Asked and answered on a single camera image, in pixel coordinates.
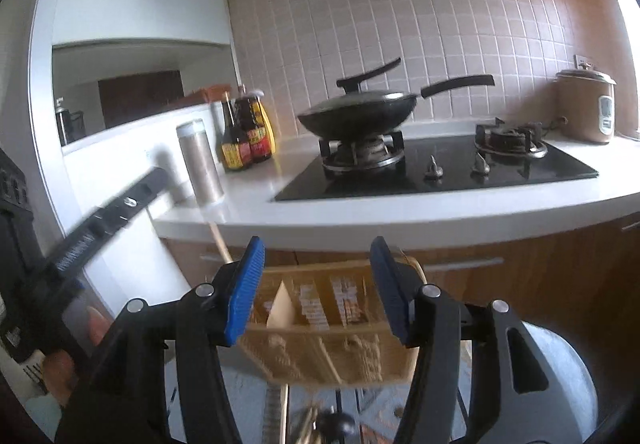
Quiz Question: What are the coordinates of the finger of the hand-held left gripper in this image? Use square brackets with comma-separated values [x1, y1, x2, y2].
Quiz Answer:
[95, 167, 173, 245]

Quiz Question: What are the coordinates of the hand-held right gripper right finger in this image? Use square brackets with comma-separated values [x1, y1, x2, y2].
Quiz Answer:
[370, 236, 566, 444]

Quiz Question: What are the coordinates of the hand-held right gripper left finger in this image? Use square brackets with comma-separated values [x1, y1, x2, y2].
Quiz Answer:
[55, 236, 266, 444]

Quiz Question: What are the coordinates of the wooden chopstick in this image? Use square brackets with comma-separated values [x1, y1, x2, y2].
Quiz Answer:
[279, 384, 292, 444]
[207, 221, 232, 265]

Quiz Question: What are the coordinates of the yellow woven plastic basket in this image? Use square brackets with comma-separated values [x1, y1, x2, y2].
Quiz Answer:
[237, 256, 427, 387]

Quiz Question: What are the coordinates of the person's left hand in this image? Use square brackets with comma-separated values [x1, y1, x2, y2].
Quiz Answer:
[42, 304, 116, 407]

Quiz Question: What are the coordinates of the steel canister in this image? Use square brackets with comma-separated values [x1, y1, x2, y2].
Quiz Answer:
[176, 119, 226, 205]

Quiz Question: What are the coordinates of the dark wooden cabinet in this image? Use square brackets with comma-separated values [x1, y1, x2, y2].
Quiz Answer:
[97, 70, 185, 129]

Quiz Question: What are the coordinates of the small dark soy sauce bottle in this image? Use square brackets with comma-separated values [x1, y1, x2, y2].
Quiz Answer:
[219, 91, 253, 172]

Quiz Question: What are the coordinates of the black glass gas cooktop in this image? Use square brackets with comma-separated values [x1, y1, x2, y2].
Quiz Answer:
[274, 131, 599, 202]

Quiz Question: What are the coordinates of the metal cooktop knob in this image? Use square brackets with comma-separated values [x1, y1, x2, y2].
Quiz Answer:
[471, 153, 494, 178]
[424, 155, 446, 181]

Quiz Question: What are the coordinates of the brown wooden box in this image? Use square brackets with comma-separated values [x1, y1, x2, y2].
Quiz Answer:
[182, 84, 233, 108]

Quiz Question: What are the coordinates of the gas burner with pan support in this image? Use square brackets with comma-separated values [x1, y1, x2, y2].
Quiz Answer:
[320, 130, 406, 175]
[474, 120, 549, 159]

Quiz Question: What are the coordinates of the large dark sauce bottle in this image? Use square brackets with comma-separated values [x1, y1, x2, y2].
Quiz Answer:
[235, 84, 273, 163]

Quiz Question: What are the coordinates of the black ladle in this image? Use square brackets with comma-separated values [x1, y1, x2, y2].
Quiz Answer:
[312, 389, 358, 444]

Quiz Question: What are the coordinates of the yellow bottle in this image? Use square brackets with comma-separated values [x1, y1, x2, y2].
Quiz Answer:
[256, 91, 277, 157]

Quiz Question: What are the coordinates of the black wok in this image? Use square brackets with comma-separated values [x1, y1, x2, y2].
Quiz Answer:
[297, 75, 496, 139]

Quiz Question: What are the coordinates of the patterned grey tablecloth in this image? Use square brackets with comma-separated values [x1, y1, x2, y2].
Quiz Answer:
[165, 319, 599, 444]

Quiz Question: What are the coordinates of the black wok lid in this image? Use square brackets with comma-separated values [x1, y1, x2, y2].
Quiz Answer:
[300, 57, 418, 117]

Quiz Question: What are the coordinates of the beige rice cooker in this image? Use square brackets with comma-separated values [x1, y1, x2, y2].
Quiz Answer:
[555, 64, 617, 145]

